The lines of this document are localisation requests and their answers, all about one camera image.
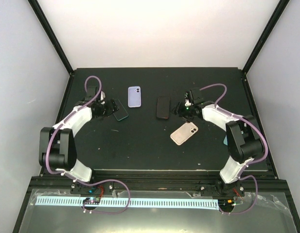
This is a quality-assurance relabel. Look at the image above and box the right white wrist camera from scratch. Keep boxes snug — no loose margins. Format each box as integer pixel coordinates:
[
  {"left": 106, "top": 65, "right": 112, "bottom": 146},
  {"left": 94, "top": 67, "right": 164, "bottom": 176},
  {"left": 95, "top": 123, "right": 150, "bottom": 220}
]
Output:
[{"left": 185, "top": 91, "right": 192, "bottom": 106}]

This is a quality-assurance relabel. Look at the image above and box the left black frame post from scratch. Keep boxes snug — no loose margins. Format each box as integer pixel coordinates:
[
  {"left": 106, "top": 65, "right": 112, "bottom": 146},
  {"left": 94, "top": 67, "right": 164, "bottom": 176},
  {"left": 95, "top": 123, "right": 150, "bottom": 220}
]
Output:
[{"left": 28, "top": 0, "right": 74, "bottom": 75}]

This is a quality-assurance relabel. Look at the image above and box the white slotted cable duct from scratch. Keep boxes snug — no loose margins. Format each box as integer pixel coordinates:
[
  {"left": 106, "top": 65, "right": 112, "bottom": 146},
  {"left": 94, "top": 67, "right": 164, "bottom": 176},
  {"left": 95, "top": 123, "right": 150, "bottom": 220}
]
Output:
[{"left": 35, "top": 196, "right": 219, "bottom": 210}]

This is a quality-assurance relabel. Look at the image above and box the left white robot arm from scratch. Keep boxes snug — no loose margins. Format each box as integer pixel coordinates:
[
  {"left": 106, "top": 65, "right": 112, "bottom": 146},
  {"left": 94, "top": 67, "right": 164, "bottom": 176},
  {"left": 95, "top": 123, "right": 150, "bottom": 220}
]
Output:
[{"left": 39, "top": 86, "right": 119, "bottom": 194}]

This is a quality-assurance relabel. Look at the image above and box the black frame post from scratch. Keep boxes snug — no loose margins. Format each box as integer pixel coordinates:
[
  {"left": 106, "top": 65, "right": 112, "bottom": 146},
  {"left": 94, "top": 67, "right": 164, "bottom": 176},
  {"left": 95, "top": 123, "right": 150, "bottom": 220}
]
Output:
[
  {"left": 242, "top": 0, "right": 290, "bottom": 74},
  {"left": 28, "top": 0, "right": 74, "bottom": 75}
]

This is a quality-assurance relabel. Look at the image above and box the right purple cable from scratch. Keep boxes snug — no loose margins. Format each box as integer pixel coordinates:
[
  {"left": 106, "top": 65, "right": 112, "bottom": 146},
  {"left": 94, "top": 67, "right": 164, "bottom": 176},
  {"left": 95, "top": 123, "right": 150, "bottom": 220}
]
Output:
[{"left": 199, "top": 83, "right": 269, "bottom": 216}]

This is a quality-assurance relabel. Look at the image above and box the left controller board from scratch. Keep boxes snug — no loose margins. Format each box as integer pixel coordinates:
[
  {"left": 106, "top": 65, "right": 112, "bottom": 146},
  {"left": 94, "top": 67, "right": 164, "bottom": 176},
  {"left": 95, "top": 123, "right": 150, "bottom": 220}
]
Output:
[{"left": 83, "top": 197, "right": 100, "bottom": 205}]

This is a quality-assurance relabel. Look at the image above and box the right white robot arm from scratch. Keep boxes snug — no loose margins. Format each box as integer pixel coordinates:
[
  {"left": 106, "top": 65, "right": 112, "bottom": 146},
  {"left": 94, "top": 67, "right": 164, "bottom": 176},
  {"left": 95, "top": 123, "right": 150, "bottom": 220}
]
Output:
[{"left": 170, "top": 88, "right": 268, "bottom": 196}]

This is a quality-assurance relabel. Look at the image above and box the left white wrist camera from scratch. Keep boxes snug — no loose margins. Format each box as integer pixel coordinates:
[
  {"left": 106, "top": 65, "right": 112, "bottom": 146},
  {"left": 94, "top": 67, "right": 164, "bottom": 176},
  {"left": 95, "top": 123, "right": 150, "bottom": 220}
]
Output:
[{"left": 98, "top": 91, "right": 106, "bottom": 101}]

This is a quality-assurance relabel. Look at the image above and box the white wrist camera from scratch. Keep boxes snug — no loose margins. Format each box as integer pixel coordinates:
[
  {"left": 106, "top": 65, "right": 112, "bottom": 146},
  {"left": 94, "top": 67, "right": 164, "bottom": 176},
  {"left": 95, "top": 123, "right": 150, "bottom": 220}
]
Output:
[
  {"left": 185, "top": 91, "right": 192, "bottom": 106},
  {"left": 98, "top": 91, "right": 106, "bottom": 101}
]

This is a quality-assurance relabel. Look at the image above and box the teal-edged black phone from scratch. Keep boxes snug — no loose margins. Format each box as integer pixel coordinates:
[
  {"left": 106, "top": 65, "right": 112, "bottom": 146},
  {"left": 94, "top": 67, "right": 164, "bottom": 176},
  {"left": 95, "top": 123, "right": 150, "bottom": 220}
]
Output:
[{"left": 113, "top": 99, "right": 129, "bottom": 121}]

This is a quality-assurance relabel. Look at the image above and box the lilac phone case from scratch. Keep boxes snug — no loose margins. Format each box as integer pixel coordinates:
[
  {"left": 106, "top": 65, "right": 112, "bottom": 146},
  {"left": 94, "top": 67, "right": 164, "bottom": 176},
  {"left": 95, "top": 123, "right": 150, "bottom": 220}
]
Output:
[{"left": 128, "top": 86, "right": 141, "bottom": 108}]

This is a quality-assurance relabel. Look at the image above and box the teal phone case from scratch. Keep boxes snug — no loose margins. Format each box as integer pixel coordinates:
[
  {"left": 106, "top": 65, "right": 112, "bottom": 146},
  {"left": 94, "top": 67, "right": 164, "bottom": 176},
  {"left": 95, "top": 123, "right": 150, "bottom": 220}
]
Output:
[{"left": 223, "top": 136, "right": 228, "bottom": 146}]

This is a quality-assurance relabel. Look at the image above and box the black front aluminium rail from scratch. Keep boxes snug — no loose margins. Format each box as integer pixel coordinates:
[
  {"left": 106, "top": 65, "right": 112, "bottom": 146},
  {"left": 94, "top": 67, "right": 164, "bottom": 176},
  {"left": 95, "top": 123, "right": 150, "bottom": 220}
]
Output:
[{"left": 30, "top": 169, "right": 289, "bottom": 195}]

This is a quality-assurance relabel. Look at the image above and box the black phone case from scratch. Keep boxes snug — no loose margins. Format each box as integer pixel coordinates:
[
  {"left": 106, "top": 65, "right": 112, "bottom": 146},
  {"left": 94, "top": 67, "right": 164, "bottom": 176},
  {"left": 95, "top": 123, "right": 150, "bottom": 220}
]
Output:
[{"left": 156, "top": 96, "right": 171, "bottom": 121}]

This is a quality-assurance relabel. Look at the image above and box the right controller board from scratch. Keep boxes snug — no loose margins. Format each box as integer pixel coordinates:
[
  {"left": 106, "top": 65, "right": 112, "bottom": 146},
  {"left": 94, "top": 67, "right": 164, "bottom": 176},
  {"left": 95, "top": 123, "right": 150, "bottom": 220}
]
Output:
[{"left": 218, "top": 197, "right": 238, "bottom": 207}]

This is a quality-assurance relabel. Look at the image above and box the controller board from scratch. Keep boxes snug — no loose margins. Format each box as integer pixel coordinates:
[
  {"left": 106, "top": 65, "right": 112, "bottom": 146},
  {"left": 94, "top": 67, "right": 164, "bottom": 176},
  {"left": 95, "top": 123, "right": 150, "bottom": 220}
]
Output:
[
  {"left": 83, "top": 197, "right": 100, "bottom": 205},
  {"left": 218, "top": 197, "right": 238, "bottom": 207}
]

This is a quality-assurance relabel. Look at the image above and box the right black frame post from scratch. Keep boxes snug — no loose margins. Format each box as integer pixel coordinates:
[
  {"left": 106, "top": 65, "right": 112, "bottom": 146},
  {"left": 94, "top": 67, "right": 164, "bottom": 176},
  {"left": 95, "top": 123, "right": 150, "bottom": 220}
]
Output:
[{"left": 242, "top": 0, "right": 290, "bottom": 74}]

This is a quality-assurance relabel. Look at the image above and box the beige phone case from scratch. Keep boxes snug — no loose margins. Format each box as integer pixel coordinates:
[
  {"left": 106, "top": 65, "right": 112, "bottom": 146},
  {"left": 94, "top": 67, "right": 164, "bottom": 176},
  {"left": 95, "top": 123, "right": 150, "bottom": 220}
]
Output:
[{"left": 170, "top": 122, "right": 198, "bottom": 146}]

